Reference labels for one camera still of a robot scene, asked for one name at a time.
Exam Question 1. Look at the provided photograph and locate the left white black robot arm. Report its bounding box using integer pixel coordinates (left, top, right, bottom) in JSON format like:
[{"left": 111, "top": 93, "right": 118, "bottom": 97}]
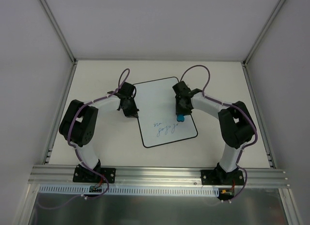
[{"left": 59, "top": 82, "right": 139, "bottom": 182}]

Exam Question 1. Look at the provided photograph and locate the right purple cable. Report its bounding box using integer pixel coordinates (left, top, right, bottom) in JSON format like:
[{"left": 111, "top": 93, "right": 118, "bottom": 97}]
[{"left": 180, "top": 65, "right": 258, "bottom": 204}]

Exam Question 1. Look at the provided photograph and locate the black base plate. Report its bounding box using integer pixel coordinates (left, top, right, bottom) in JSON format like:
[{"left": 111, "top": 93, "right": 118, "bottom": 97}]
[
  {"left": 201, "top": 169, "right": 245, "bottom": 186},
  {"left": 73, "top": 165, "right": 116, "bottom": 183}
]

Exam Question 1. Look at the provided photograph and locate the aluminium mounting rail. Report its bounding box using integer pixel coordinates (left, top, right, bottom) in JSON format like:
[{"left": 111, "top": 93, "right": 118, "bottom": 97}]
[{"left": 28, "top": 165, "right": 291, "bottom": 189}]

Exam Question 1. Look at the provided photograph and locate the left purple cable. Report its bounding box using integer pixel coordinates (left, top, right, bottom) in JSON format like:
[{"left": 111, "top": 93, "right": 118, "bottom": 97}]
[{"left": 67, "top": 68, "right": 131, "bottom": 200}]

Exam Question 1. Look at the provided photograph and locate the left aluminium frame post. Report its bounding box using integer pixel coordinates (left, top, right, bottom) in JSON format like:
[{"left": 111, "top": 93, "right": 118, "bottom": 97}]
[{"left": 38, "top": 0, "right": 77, "bottom": 64}]

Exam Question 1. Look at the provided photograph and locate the purple cable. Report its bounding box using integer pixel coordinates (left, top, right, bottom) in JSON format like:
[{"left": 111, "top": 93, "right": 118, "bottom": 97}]
[
  {"left": 180, "top": 65, "right": 258, "bottom": 204},
  {"left": 67, "top": 68, "right": 131, "bottom": 200}
]

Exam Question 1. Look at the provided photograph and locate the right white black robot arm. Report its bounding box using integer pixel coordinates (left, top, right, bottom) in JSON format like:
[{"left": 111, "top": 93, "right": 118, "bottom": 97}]
[{"left": 172, "top": 81, "right": 258, "bottom": 185}]

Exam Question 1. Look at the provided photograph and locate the small circuit board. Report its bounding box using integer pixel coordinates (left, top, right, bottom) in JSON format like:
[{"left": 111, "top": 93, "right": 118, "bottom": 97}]
[
  {"left": 89, "top": 185, "right": 103, "bottom": 193},
  {"left": 217, "top": 189, "right": 235, "bottom": 201}
]

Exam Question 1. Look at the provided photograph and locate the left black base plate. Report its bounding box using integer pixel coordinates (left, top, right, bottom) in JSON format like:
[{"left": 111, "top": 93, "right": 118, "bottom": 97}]
[{"left": 73, "top": 165, "right": 116, "bottom": 183}]

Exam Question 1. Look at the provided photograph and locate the aluminium frame post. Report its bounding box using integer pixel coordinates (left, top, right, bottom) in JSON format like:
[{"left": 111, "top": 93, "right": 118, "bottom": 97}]
[
  {"left": 38, "top": 0, "right": 77, "bottom": 64},
  {"left": 243, "top": 0, "right": 287, "bottom": 67}
]

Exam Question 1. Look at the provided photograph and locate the left small circuit board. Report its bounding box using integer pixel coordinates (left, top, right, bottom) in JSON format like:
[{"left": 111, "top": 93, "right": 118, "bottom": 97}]
[{"left": 89, "top": 185, "right": 103, "bottom": 193}]

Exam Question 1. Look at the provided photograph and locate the right small circuit board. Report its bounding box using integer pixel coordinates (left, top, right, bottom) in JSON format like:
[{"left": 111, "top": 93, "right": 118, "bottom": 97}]
[{"left": 217, "top": 189, "right": 235, "bottom": 201}]

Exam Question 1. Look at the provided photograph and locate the white slotted cable duct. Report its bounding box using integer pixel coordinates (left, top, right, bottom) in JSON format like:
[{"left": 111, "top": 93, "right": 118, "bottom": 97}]
[{"left": 38, "top": 184, "right": 219, "bottom": 197}]

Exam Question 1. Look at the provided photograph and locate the small black-framed whiteboard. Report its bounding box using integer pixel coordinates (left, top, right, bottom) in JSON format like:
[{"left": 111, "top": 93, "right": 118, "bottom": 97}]
[{"left": 134, "top": 76, "right": 198, "bottom": 148}]

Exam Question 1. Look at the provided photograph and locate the right aluminium frame post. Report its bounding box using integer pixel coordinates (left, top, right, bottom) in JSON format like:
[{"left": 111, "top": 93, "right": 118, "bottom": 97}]
[{"left": 243, "top": 0, "right": 287, "bottom": 67}]

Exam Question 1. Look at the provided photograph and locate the blue whiteboard eraser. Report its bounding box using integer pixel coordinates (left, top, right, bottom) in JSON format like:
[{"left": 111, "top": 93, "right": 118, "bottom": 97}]
[{"left": 176, "top": 114, "right": 185, "bottom": 122}]

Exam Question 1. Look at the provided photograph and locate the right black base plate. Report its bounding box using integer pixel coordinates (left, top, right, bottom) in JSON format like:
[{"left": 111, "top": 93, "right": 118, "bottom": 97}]
[{"left": 201, "top": 169, "right": 245, "bottom": 186}]

